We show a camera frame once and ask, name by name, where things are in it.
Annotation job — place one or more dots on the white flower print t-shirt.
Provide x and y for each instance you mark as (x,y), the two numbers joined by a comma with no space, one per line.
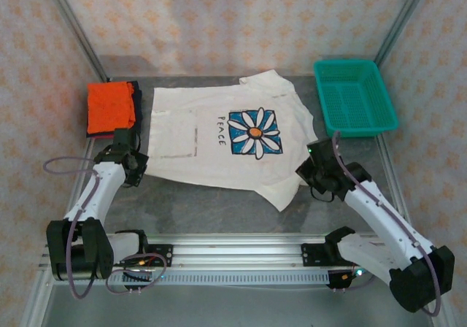
(182,122)

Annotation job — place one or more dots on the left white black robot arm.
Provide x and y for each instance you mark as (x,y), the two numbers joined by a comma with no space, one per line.
(106,181)

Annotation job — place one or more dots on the magenta folded t-shirt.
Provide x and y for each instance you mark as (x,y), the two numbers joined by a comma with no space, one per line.
(98,136)

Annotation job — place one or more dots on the navy folded t-shirt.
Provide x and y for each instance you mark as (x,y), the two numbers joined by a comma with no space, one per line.
(138,104)

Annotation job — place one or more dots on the orange folded t-shirt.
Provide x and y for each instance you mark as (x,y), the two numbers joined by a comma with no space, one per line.
(109,104)

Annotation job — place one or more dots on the teal plastic basket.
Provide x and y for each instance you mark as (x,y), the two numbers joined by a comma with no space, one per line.
(354,97)

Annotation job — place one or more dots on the orange power connector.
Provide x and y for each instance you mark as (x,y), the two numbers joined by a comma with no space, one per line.
(141,262)
(344,277)

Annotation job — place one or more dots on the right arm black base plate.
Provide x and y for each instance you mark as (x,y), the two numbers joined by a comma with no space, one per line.
(310,255)

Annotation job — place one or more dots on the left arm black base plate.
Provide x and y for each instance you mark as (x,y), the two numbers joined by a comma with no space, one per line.
(160,255)

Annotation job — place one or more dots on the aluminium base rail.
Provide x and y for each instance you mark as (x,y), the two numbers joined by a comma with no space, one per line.
(237,250)

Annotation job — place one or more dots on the aluminium frame post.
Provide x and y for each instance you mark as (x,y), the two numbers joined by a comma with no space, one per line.
(401,17)
(73,27)

